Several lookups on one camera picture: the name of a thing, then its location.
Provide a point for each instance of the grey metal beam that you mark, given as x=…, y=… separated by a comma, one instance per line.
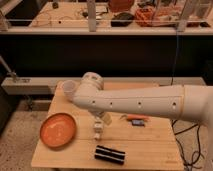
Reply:
x=47, y=85

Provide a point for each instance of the orange crate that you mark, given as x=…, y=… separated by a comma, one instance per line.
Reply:
x=151, y=17

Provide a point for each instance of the black white striped cloth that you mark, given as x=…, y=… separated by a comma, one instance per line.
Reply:
x=110, y=155

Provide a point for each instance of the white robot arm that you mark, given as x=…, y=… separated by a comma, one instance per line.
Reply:
x=193, y=103

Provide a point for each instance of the dark blue block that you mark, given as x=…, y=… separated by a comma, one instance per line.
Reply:
x=138, y=123

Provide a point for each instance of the orange ceramic bowl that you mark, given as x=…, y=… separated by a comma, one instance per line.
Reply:
x=58, y=130

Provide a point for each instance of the black bag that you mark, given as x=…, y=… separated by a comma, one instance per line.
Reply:
x=122, y=19

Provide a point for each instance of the orange carrot toy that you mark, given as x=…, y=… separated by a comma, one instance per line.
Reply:
x=130, y=117

